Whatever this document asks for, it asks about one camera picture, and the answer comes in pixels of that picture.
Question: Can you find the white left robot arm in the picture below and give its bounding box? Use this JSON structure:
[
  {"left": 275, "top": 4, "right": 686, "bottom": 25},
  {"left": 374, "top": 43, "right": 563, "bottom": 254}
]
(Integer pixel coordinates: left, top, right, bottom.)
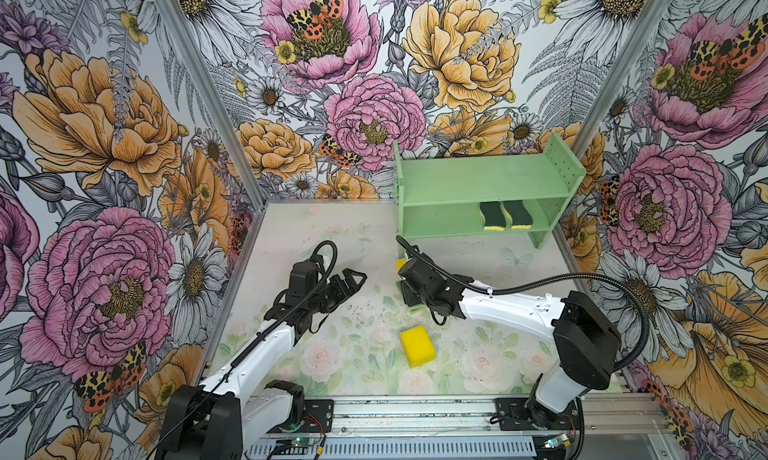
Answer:
[{"left": 149, "top": 260, "right": 367, "bottom": 459}]

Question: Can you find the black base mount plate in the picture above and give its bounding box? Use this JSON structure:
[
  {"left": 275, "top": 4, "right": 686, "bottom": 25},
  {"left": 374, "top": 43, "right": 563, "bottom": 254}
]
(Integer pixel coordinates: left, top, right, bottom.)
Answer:
[
  {"left": 490, "top": 397, "right": 583, "bottom": 432},
  {"left": 269, "top": 399, "right": 335, "bottom": 434}
]

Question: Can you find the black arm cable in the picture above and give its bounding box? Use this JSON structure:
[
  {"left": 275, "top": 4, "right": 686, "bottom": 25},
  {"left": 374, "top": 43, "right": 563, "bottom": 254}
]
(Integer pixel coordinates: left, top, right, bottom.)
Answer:
[
  {"left": 143, "top": 239, "right": 339, "bottom": 460},
  {"left": 395, "top": 235, "right": 650, "bottom": 374}
]

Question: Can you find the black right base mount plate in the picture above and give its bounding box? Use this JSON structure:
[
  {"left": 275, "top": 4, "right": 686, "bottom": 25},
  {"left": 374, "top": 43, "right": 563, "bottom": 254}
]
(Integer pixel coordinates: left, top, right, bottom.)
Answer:
[{"left": 490, "top": 397, "right": 583, "bottom": 432}]

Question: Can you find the dark green scouring sponge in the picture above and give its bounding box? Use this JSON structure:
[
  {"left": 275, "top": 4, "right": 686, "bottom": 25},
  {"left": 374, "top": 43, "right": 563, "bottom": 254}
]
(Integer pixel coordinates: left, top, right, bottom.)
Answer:
[
  {"left": 480, "top": 202, "right": 507, "bottom": 231},
  {"left": 502, "top": 200, "right": 533, "bottom": 230}
]

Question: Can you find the green-yellow sponge in stack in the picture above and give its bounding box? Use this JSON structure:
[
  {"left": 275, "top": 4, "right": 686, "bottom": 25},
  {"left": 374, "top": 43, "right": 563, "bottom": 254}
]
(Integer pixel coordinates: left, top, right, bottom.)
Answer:
[{"left": 397, "top": 280, "right": 426, "bottom": 313}]

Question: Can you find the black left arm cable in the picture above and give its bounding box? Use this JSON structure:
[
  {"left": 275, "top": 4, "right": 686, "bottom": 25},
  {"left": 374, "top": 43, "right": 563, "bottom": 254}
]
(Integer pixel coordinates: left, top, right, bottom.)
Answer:
[{"left": 143, "top": 239, "right": 339, "bottom": 460}]

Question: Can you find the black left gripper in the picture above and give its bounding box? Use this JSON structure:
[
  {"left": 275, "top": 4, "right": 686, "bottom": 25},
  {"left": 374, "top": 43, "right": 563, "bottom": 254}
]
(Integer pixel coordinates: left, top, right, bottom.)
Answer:
[{"left": 309, "top": 268, "right": 367, "bottom": 313}]

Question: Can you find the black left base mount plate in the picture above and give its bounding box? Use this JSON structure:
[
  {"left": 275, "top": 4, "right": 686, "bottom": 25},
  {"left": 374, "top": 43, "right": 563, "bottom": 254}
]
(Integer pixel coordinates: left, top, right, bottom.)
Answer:
[{"left": 269, "top": 399, "right": 335, "bottom": 434}]

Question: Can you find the yellow sponge lying alone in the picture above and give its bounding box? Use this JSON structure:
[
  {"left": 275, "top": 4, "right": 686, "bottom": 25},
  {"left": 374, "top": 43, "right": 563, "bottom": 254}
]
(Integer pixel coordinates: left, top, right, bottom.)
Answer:
[{"left": 399, "top": 325, "right": 436, "bottom": 368}]

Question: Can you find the aluminium rail frame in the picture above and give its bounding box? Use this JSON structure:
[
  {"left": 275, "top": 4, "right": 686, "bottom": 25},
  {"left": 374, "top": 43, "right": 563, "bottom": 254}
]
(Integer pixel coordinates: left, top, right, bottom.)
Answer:
[{"left": 241, "top": 393, "right": 672, "bottom": 459}]

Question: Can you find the green metal shelf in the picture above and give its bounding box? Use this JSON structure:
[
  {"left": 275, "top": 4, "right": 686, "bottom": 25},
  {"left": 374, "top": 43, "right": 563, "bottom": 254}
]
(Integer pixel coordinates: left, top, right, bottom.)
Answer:
[{"left": 394, "top": 135, "right": 586, "bottom": 249}]

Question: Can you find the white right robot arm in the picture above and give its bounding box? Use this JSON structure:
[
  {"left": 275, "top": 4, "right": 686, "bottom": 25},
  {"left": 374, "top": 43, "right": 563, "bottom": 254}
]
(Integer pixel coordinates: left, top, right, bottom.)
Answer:
[{"left": 396, "top": 258, "right": 621, "bottom": 420}]

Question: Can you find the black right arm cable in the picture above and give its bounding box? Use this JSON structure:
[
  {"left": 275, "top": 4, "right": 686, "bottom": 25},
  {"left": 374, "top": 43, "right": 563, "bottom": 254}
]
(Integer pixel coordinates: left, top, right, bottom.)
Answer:
[{"left": 395, "top": 235, "right": 650, "bottom": 374}]

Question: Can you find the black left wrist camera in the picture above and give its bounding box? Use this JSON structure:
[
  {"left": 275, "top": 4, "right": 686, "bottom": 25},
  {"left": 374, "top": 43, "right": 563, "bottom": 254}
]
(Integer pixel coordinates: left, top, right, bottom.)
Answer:
[{"left": 285, "top": 260, "right": 321, "bottom": 306}]

